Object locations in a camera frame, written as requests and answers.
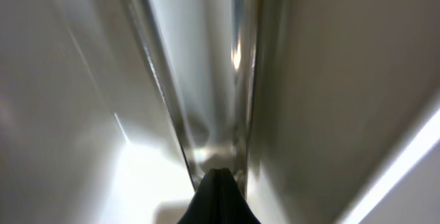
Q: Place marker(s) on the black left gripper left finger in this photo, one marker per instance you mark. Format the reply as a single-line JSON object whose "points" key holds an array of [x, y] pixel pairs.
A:
{"points": [[203, 208]]}

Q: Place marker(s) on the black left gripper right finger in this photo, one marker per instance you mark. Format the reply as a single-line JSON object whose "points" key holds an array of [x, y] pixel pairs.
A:
{"points": [[233, 208]]}

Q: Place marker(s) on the long metal tongs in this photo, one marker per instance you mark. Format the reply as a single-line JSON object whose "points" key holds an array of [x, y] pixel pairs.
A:
{"points": [[202, 56]]}

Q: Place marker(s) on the white plastic cutlery tray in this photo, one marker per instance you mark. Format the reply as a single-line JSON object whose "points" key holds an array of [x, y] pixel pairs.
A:
{"points": [[345, 120]]}

